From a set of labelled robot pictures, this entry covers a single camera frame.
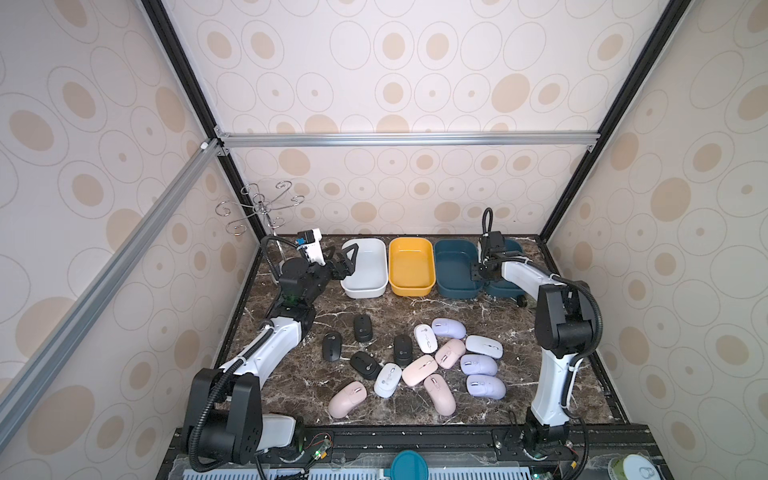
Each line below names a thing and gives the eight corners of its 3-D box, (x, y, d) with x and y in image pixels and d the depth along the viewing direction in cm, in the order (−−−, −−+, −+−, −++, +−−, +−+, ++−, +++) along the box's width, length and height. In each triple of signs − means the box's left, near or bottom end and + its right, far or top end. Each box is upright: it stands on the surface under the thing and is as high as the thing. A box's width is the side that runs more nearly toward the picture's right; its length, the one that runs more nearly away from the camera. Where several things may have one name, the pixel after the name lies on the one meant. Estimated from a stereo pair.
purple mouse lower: (468, 399, 83) (471, 395, 80) (465, 379, 86) (467, 375, 84) (504, 399, 83) (508, 395, 80) (500, 379, 86) (503, 375, 84)
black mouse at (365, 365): (346, 368, 88) (344, 364, 86) (357, 351, 92) (356, 347, 89) (373, 384, 85) (372, 381, 83) (383, 366, 89) (383, 362, 86)
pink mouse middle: (406, 388, 85) (406, 386, 83) (397, 372, 87) (397, 370, 86) (440, 368, 88) (441, 366, 87) (430, 354, 91) (431, 351, 89)
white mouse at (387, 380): (371, 394, 84) (371, 391, 81) (382, 362, 89) (382, 359, 87) (393, 401, 82) (393, 399, 80) (403, 369, 88) (403, 366, 86)
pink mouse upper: (431, 360, 89) (432, 356, 87) (451, 337, 94) (452, 333, 91) (447, 373, 87) (449, 370, 84) (466, 349, 91) (468, 345, 89)
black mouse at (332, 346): (321, 361, 90) (320, 357, 87) (325, 335, 95) (324, 331, 93) (340, 361, 90) (339, 357, 87) (343, 335, 95) (342, 331, 93)
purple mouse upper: (432, 338, 94) (433, 334, 92) (431, 322, 98) (432, 318, 95) (465, 338, 94) (467, 334, 92) (462, 323, 98) (464, 318, 96)
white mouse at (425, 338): (420, 355, 91) (421, 352, 89) (412, 329, 96) (412, 325, 94) (438, 351, 92) (439, 347, 90) (428, 326, 97) (429, 321, 95)
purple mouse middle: (462, 375, 86) (463, 372, 84) (459, 358, 90) (461, 354, 87) (496, 375, 86) (498, 372, 84) (492, 358, 90) (494, 354, 87)
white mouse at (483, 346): (463, 350, 92) (465, 347, 90) (466, 334, 95) (468, 331, 94) (500, 362, 90) (502, 359, 88) (502, 345, 93) (504, 342, 91)
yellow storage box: (388, 297, 104) (388, 286, 100) (388, 248, 119) (388, 237, 114) (436, 297, 104) (439, 287, 100) (431, 248, 119) (432, 237, 115)
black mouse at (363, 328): (353, 342, 93) (352, 339, 92) (355, 318, 99) (354, 314, 97) (372, 342, 93) (371, 339, 92) (373, 318, 99) (372, 314, 97)
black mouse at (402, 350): (393, 369, 88) (393, 366, 86) (393, 338, 94) (393, 334, 92) (413, 369, 88) (413, 366, 86) (411, 338, 94) (412, 334, 92)
